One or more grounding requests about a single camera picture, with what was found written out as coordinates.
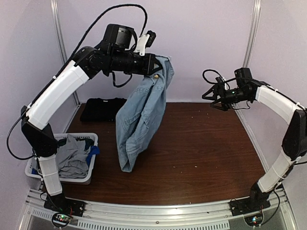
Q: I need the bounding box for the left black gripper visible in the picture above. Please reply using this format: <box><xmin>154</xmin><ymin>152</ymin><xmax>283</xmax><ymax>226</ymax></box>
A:
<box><xmin>110</xmin><ymin>51</ymin><xmax>164</xmax><ymax>76</ymax></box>

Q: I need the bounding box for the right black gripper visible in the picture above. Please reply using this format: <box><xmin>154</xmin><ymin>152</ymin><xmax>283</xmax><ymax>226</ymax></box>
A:
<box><xmin>203</xmin><ymin>85</ymin><xmax>251</xmax><ymax>111</ymax></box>

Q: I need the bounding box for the light blue denim garment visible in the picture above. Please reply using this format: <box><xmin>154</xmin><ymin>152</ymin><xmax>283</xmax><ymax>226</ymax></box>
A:
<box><xmin>116</xmin><ymin>56</ymin><xmax>175</xmax><ymax>173</ymax></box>

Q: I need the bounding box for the black t-shirt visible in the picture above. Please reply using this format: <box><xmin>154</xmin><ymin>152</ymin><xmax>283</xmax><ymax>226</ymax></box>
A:
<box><xmin>80</xmin><ymin>98</ymin><xmax>127</xmax><ymax>122</ymax></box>

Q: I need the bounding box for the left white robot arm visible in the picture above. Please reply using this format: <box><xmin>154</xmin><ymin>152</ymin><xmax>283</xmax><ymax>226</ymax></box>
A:
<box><xmin>21</xmin><ymin>24</ymin><xmax>162</xmax><ymax>213</ymax></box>

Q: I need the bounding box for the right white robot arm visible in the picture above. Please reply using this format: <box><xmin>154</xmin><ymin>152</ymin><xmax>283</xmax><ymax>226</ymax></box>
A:
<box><xmin>202</xmin><ymin>68</ymin><xmax>307</xmax><ymax>212</ymax></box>

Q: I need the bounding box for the white laundry basket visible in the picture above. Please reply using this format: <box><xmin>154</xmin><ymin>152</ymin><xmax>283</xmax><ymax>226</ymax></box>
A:
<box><xmin>24</xmin><ymin>133</ymin><xmax>99</xmax><ymax>185</ymax></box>

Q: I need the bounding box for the blue garment in basket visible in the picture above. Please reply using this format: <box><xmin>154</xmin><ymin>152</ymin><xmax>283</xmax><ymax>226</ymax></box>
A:
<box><xmin>86</xmin><ymin>146</ymin><xmax>100</xmax><ymax>165</ymax></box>

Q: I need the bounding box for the grey garment in basket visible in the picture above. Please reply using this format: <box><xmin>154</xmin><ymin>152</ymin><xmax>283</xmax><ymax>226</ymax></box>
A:
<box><xmin>56</xmin><ymin>136</ymin><xmax>88</xmax><ymax>175</ymax></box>

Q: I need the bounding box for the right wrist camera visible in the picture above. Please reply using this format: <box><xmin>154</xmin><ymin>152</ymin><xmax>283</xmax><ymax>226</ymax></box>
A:
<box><xmin>215</xmin><ymin>76</ymin><xmax>228</xmax><ymax>90</ymax></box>

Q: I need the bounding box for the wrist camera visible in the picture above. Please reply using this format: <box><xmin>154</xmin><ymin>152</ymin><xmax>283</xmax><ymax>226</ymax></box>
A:
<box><xmin>215</xmin><ymin>76</ymin><xmax>228</xmax><ymax>90</ymax></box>
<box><xmin>133</xmin><ymin>30</ymin><xmax>156</xmax><ymax>56</ymax></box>

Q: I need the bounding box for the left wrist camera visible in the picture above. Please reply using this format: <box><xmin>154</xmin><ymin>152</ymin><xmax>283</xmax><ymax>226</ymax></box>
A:
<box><xmin>133</xmin><ymin>30</ymin><xmax>156</xmax><ymax>56</ymax></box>

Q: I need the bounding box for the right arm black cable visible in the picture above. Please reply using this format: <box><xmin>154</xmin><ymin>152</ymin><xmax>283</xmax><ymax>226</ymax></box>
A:
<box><xmin>202</xmin><ymin>69</ymin><xmax>223</xmax><ymax>85</ymax></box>

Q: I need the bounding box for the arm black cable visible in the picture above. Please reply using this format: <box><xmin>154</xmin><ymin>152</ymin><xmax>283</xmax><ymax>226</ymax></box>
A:
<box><xmin>67</xmin><ymin>2</ymin><xmax>148</xmax><ymax>63</ymax></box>
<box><xmin>202</xmin><ymin>69</ymin><xmax>223</xmax><ymax>85</ymax></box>

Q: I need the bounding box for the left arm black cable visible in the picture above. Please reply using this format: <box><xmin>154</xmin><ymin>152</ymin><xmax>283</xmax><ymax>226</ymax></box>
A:
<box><xmin>67</xmin><ymin>2</ymin><xmax>148</xmax><ymax>63</ymax></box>

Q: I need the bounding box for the right aluminium frame post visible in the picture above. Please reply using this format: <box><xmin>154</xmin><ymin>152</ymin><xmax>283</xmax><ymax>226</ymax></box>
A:
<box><xmin>242</xmin><ymin>0</ymin><xmax>261</xmax><ymax>68</ymax></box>

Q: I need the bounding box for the aluminium frame post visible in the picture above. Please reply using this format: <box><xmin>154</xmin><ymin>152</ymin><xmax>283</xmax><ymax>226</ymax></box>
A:
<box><xmin>49</xmin><ymin>0</ymin><xmax>81</xmax><ymax>106</ymax></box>
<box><xmin>242</xmin><ymin>0</ymin><xmax>261</xmax><ymax>68</ymax></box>

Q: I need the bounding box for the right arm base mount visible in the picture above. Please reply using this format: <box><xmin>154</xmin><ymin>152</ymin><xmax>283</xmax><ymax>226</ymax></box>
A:
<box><xmin>228</xmin><ymin>197</ymin><xmax>271</xmax><ymax>216</ymax></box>

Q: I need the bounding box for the left aluminium frame post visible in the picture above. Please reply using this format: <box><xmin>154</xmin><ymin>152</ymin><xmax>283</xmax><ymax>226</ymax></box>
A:
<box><xmin>49</xmin><ymin>0</ymin><xmax>81</xmax><ymax>106</ymax></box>

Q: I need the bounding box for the front aluminium rail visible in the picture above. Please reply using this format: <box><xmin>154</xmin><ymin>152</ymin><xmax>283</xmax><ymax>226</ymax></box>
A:
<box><xmin>18</xmin><ymin>189</ymin><xmax>297</xmax><ymax>230</ymax></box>

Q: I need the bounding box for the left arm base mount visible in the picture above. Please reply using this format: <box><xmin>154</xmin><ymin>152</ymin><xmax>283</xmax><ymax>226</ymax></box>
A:
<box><xmin>44</xmin><ymin>199</ymin><xmax>85</xmax><ymax>217</ymax></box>

